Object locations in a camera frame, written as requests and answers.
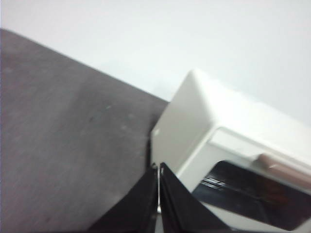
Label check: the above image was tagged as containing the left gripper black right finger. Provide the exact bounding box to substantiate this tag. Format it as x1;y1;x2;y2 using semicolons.
159;162;230;233

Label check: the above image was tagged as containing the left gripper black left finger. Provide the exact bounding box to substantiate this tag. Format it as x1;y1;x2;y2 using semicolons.
86;164;159;233

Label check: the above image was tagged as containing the cream white toaster oven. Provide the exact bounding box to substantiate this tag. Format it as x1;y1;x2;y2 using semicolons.
150;69;311;233

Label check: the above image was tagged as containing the oven door with beige handle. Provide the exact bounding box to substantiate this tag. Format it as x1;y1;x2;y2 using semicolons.
192;127;311;232

